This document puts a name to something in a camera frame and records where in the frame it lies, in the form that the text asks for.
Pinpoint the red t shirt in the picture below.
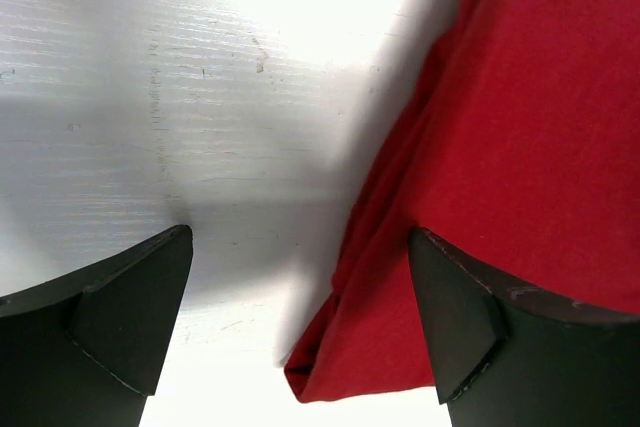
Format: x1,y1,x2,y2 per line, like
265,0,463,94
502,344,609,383
284,0,639,403

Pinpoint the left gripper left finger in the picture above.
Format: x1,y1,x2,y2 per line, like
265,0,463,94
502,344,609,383
1,225,193,426

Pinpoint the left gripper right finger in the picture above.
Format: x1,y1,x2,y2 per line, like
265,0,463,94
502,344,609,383
408,228,639,426

